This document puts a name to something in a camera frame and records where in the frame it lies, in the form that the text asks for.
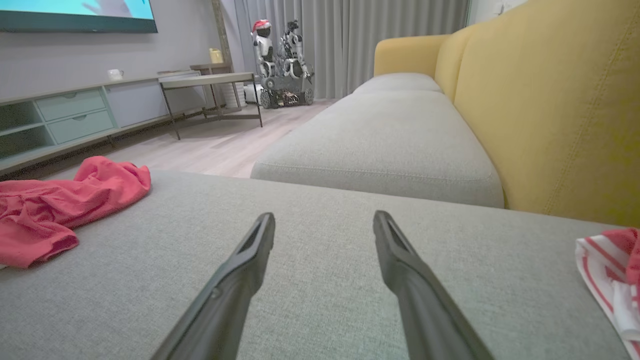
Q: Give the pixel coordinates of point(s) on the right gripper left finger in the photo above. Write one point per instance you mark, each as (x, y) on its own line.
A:
(230, 300)

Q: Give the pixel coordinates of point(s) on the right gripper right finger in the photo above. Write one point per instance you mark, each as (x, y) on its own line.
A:
(425, 310)

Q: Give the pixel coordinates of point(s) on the red white basketball jersey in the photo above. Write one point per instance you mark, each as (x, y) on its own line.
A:
(607, 280)

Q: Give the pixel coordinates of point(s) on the red mesh shorts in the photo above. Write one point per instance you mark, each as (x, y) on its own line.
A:
(60, 210)

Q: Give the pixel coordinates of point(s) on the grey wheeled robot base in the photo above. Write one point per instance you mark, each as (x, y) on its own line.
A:
(285, 90)

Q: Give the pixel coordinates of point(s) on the large grey sofa seat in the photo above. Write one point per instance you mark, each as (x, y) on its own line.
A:
(325, 300)

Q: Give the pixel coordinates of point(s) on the long grey seat cushion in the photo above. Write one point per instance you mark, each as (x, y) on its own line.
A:
(375, 145)

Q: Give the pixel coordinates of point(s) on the grey table black legs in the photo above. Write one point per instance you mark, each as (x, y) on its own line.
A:
(210, 80)

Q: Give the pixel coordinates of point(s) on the grey tv cabinet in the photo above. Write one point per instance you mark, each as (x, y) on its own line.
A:
(130, 102)

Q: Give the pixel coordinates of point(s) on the big yellow back cushion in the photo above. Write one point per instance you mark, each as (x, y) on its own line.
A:
(550, 125)

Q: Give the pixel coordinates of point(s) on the short grey seat cushion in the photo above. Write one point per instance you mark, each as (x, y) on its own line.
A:
(397, 82)

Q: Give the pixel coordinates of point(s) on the medium yellow back cushion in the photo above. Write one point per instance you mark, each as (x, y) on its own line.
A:
(447, 70)

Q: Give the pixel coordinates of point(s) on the small yellow container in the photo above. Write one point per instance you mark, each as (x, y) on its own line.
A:
(216, 56)

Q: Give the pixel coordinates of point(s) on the robot with red hat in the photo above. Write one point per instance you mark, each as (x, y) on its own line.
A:
(263, 47)

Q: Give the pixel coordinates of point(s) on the white humanoid robot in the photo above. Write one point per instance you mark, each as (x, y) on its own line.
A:
(294, 50)

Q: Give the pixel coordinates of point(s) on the yellow sofa end cushion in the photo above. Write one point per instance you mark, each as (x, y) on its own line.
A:
(405, 52)

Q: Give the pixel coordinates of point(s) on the grey curtain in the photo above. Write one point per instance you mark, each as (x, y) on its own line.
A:
(350, 40)

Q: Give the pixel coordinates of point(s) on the wooden vertical post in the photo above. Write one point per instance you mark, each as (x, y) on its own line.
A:
(220, 25)

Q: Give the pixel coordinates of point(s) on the wall television screen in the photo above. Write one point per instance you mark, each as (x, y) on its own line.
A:
(75, 15)

